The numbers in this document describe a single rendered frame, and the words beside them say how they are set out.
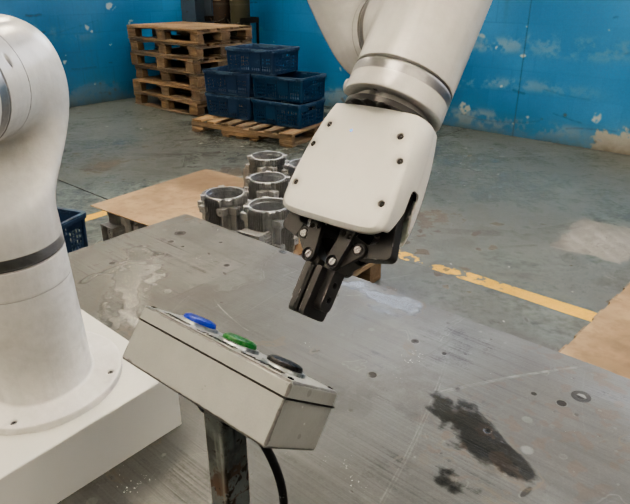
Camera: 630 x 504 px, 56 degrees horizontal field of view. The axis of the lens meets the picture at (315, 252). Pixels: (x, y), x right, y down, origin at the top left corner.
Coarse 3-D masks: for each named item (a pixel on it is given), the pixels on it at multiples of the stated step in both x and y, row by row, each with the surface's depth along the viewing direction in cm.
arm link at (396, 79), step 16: (368, 64) 46; (384, 64) 45; (400, 64) 44; (352, 80) 46; (368, 80) 45; (384, 80) 44; (400, 80) 44; (416, 80) 44; (432, 80) 45; (384, 96) 45; (400, 96) 45; (416, 96) 44; (432, 96) 45; (448, 96) 46; (432, 112) 45
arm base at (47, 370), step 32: (64, 256) 67; (0, 288) 61; (32, 288) 63; (64, 288) 67; (0, 320) 63; (32, 320) 64; (64, 320) 68; (0, 352) 65; (32, 352) 66; (64, 352) 69; (96, 352) 78; (0, 384) 67; (32, 384) 67; (64, 384) 70; (96, 384) 72; (0, 416) 67; (32, 416) 67; (64, 416) 67
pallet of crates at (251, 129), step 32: (256, 64) 535; (288, 64) 543; (224, 96) 567; (256, 96) 549; (288, 96) 530; (320, 96) 548; (192, 128) 579; (224, 128) 556; (256, 128) 537; (288, 128) 563
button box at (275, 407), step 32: (160, 320) 49; (128, 352) 50; (160, 352) 48; (192, 352) 46; (224, 352) 45; (256, 352) 48; (192, 384) 45; (224, 384) 44; (256, 384) 42; (288, 384) 41; (320, 384) 46; (224, 416) 43; (256, 416) 42; (288, 416) 42; (320, 416) 45; (288, 448) 43
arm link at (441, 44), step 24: (384, 0) 48; (408, 0) 45; (432, 0) 45; (456, 0) 45; (480, 0) 46; (360, 24) 51; (384, 24) 46; (408, 24) 45; (432, 24) 45; (456, 24) 45; (480, 24) 47; (384, 48) 45; (408, 48) 44; (432, 48) 45; (456, 48) 46; (432, 72) 45; (456, 72) 46
